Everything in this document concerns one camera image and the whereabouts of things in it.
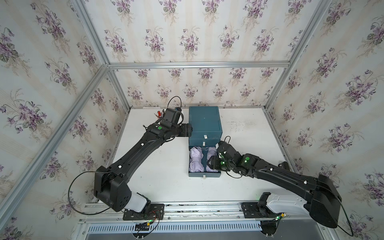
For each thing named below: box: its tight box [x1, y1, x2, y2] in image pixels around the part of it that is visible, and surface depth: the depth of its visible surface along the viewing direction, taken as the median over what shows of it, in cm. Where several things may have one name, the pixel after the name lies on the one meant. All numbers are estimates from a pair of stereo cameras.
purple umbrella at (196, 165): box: [189, 146, 205, 173], surface depth 87 cm
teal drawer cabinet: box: [188, 106, 223, 178], surface depth 87 cm
